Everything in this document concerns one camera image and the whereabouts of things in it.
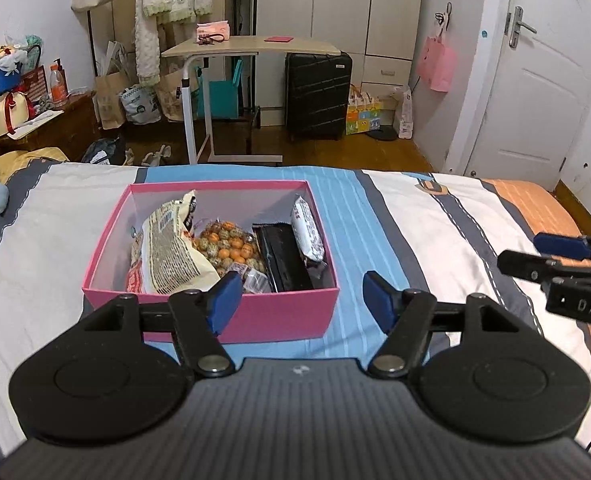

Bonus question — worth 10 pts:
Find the cream noodle packet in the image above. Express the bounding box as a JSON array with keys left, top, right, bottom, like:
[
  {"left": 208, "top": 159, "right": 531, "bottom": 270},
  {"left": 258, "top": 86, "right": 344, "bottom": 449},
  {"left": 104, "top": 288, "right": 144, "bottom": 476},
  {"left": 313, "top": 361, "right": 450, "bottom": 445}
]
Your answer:
[{"left": 125, "top": 190, "right": 220, "bottom": 296}]

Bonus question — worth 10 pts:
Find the clear bag of nuts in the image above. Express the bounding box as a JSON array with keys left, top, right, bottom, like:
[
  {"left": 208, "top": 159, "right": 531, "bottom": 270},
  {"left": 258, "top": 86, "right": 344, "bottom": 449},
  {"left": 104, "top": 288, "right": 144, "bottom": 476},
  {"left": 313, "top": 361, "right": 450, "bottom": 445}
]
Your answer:
[{"left": 192, "top": 219, "right": 273, "bottom": 294}]

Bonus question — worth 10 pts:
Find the black glossy snack packet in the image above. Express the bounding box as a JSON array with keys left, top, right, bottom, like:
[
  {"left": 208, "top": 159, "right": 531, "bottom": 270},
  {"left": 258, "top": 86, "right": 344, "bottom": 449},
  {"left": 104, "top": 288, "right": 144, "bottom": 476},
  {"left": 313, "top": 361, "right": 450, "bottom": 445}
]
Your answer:
[{"left": 252, "top": 222, "right": 313, "bottom": 292}]

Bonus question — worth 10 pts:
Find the pink cardboard box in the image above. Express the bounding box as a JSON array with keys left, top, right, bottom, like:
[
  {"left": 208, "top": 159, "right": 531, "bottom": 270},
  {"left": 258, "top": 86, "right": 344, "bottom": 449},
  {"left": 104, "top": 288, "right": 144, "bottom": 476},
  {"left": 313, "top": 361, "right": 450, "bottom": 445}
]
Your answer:
[{"left": 82, "top": 181, "right": 339, "bottom": 344}]

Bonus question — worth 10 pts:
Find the striped bed sheet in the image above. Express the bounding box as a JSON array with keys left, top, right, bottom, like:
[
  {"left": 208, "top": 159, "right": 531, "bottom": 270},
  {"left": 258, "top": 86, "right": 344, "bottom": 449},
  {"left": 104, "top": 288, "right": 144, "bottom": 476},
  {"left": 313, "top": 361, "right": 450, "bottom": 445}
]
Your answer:
[{"left": 0, "top": 159, "right": 591, "bottom": 459}]

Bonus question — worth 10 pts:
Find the white door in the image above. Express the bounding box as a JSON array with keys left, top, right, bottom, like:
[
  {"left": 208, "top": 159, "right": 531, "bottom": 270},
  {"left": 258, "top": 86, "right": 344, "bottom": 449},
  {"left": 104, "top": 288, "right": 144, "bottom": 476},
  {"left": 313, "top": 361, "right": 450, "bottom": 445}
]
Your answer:
[{"left": 466, "top": 0, "right": 591, "bottom": 188}]

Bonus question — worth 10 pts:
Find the colourful gift bag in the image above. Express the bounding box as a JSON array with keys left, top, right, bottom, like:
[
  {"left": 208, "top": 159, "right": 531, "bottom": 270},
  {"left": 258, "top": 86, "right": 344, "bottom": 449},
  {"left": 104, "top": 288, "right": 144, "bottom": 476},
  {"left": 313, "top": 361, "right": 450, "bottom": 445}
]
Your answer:
[{"left": 345, "top": 84, "right": 382, "bottom": 136}]

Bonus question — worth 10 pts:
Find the pink hanging bag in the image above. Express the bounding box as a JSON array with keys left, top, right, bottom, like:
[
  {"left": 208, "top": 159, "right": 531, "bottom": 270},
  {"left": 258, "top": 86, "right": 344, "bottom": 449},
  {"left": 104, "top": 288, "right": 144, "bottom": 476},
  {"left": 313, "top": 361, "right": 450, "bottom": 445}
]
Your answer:
[{"left": 417, "top": 1, "right": 456, "bottom": 93}]

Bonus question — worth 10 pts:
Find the dark wooden nightstand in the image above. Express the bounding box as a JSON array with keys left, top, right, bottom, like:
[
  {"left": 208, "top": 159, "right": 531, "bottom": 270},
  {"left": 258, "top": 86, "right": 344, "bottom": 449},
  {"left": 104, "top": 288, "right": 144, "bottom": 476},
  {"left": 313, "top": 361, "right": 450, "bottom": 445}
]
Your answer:
[{"left": 0, "top": 91, "right": 102, "bottom": 162}]

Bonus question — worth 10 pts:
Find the teal shopping bag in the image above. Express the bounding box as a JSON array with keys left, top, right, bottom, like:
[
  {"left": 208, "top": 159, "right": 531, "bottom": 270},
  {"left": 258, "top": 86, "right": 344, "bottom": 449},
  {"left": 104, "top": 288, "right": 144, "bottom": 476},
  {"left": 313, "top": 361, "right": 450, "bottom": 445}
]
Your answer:
[{"left": 192, "top": 58, "right": 242, "bottom": 119}]

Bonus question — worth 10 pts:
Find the white rolling side table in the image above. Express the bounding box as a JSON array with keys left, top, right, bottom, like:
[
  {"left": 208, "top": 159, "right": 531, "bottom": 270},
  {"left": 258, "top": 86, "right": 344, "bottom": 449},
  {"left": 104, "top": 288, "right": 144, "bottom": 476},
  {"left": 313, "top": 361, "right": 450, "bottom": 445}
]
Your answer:
[{"left": 160, "top": 34, "right": 343, "bottom": 166}]

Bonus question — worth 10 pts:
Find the brown paper bag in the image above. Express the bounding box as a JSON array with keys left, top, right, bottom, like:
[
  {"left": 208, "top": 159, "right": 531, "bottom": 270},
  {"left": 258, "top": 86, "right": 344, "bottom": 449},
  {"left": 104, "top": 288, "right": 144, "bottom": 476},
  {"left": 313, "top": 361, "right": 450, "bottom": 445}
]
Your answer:
[{"left": 95, "top": 72, "right": 128, "bottom": 130}]

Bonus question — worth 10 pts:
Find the black suitcase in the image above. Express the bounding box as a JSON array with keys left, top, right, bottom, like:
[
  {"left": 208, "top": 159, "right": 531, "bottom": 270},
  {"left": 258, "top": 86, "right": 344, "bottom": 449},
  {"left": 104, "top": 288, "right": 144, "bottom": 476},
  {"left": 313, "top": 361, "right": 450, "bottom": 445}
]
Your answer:
[{"left": 285, "top": 52, "right": 353, "bottom": 142}]

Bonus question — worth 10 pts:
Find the orange drink bottle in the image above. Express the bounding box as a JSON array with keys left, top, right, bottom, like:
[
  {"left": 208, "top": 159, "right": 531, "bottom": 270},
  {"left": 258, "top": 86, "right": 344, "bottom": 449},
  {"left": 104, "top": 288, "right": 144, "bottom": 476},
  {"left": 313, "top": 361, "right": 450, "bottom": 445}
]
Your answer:
[{"left": 49, "top": 60, "right": 69, "bottom": 107}]

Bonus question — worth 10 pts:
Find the white wardrobe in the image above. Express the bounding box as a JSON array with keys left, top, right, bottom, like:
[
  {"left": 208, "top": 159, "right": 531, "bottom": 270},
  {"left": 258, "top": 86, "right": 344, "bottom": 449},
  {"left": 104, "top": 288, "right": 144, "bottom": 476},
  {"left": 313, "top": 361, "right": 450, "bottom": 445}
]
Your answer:
[{"left": 253, "top": 0, "right": 421, "bottom": 98}]

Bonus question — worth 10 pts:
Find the blue flower bouquet box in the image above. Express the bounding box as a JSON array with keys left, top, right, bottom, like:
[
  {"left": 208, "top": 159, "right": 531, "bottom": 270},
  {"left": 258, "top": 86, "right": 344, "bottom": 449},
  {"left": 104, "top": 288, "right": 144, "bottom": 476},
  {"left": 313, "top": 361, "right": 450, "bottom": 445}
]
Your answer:
[{"left": 0, "top": 35, "right": 43, "bottom": 95}]

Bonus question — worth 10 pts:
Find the white hanging cardigan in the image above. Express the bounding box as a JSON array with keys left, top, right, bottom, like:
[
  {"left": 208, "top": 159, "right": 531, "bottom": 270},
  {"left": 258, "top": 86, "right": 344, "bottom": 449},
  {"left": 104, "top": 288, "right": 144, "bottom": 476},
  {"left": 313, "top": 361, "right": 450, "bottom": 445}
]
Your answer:
[{"left": 134, "top": 0, "right": 213, "bottom": 86}]

